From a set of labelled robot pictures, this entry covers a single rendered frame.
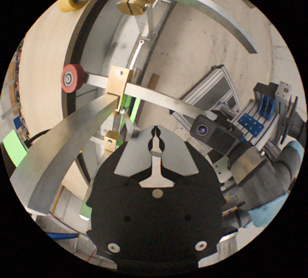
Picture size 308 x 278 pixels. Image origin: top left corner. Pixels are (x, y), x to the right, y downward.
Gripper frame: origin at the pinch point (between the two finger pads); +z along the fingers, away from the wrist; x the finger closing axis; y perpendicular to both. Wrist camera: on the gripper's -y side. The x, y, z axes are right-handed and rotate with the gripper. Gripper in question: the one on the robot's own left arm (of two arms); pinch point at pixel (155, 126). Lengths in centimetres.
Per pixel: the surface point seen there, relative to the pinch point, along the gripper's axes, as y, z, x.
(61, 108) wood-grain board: -1.2, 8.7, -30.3
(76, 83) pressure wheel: -7.4, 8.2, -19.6
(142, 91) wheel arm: -2.6, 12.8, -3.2
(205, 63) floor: -29, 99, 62
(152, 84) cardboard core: 2, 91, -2
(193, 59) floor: -31, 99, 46
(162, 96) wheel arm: -1.2, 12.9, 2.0
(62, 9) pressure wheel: -32.3, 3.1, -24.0
